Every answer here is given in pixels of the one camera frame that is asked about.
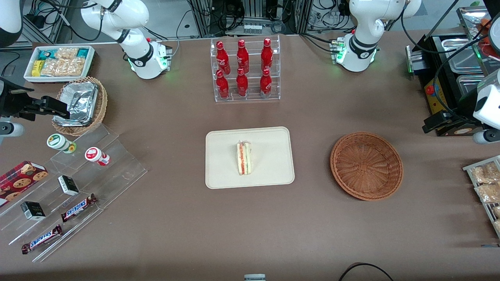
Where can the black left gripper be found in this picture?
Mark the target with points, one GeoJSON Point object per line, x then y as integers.
{"type": "Point", "coordinates": [460, 107]}

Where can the clear bag of crackers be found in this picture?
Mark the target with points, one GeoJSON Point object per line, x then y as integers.
{"type": "Point", "coordinates": [64, 67]}

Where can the yellow snack packet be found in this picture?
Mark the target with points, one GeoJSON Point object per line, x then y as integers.
{"type": "Point", "coordinates": [37, 68]}

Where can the round brown wicker basket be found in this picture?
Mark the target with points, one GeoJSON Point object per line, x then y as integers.
{"type": "Point", "coordinates": [367, 166]}

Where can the clear acrylic bottle rack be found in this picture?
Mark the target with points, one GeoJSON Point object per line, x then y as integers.
{"type": "Point", "coordinates": [254, 39]}

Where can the teal snack packet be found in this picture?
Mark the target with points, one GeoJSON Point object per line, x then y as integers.
{"type": "Point", "coordinates": [47, 54]}

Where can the white power strip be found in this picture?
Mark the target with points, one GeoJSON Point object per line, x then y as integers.
{"type": "Point", "coordinates": [252, 28]}

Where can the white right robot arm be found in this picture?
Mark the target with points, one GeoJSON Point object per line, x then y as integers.
{"type": "Point", "coordinates": [133, 50]}

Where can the tan wicker basket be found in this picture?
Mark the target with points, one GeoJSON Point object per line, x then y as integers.
{"type": "Point", "coordinates": [100, 105]}

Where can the clear acrylic stepped stand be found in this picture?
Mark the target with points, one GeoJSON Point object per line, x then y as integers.
{"type": "Point", "coordinates": [113, 171]}

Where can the brown Snickers bar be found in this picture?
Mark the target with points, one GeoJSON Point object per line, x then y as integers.
{"type": "Point", "coordinates": [42, 239]}
{"type": "Point", "coordinates": [78, 208]}

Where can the triangular sandwich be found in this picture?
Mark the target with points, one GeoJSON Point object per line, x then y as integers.
{"type": "Point", "coordinates": [244, 158]}

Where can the small black box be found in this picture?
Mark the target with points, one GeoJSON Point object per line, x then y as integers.
{"type": "Point", "coordinates": [33, 210]}
{"type": "Point", "coordinates": [68, 185]}

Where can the black hot food display case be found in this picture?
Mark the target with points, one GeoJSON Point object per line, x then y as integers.
{"type": "Point", "coordinates": [433, 97]}

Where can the grey device at table edge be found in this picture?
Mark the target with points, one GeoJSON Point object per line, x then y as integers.
{"type": "Point", "coordinates": [254, 277]}

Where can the white rectangular snack tray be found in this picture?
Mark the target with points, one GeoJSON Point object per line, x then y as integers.
{"type": "Point", "coordinates": [29, 74]}

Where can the red plaid cookie box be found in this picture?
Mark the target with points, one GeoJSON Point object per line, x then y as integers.
{"type": "Point", "coordinates": [19, 179]}

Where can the red lidded yogurt cup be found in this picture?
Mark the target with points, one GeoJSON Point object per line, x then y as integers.
{"type": "Point", "coordinates": [94, 155]}

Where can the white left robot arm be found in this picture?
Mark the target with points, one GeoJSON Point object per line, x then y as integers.
{"type": "Point", "coordinates": [363, 23]}

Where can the beige rectangular serving tray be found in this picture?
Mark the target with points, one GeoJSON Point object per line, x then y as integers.
{"type": "Point", "coordinates": [273, 158]}

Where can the green lidded yogurt cup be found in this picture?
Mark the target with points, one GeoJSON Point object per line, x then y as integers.
{"type": "Point", "coordinates": [58, 142]}

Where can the steel food pan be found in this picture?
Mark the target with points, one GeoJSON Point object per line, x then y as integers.
{"type": "Point", "coordinates": [465, 58]}
{"type": "Point", "coordinates": [468, 82]}

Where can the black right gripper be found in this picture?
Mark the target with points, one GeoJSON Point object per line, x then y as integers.
{"type": "Point", "coordinates": [11, 104]}

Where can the red cola bottle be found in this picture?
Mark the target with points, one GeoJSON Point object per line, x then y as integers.
{"type": "Point", "coordinates": [265, 85]}
{"type": "Point", "coordinates": [222, 58]}
{"type": "Point", "coordinates": [222, 86]}
{"type": "Point", "coordinates": [266, 55]}
{"type": "Point", "coordinates": [242, 57]}
{"type": "Point", "coordinates": [241, 85]}

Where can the silver foil container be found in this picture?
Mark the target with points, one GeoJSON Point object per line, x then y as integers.
{"type": "Point", "coordinates": [80, 103]}

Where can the clear bag of pastry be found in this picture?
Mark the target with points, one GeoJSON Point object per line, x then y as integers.
{"type": "Point", "coordinates": [484, 173]}
{"type": "Point", "coordinates": [488, 193]}

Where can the tray of packaged snacks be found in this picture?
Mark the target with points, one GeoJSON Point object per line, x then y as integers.
{"type": "Point", "coordinates": [468, 168]}

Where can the red sausage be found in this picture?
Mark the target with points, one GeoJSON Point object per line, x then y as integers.
{"type": "Point", "coordinates": [485, 24]}
{"type": "Point", "coordinates": [485, 46]}

